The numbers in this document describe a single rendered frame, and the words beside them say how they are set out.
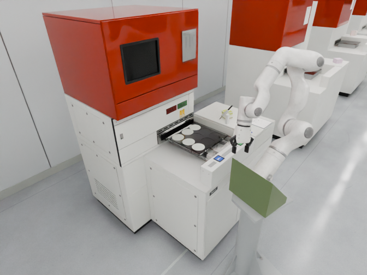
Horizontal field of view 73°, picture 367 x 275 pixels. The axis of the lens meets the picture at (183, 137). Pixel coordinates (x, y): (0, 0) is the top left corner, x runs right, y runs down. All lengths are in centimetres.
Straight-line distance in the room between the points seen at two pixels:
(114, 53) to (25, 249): 194
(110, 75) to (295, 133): 112
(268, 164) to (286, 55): 62
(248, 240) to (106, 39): 156
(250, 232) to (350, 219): 140
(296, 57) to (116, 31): 100
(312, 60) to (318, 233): 169
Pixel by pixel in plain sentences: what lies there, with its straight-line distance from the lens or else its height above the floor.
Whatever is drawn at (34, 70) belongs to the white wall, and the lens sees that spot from 302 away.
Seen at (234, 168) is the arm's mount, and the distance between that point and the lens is 155.
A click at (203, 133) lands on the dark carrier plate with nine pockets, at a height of 90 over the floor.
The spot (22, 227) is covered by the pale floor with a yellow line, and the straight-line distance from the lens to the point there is 298.
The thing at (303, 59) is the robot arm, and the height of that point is 161.
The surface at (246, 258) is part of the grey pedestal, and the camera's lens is 209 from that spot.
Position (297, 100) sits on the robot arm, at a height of 138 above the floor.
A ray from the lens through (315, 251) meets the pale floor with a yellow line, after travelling 260.
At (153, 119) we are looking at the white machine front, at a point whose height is 109.
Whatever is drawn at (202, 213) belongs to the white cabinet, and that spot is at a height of 62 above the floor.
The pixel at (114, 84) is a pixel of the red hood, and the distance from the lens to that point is 158.
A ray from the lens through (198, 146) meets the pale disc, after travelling 193.
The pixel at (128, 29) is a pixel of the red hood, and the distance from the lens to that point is 159.
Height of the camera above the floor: 197
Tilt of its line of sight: 32 degrees down
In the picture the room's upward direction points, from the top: 1 degrees counter-clockwise
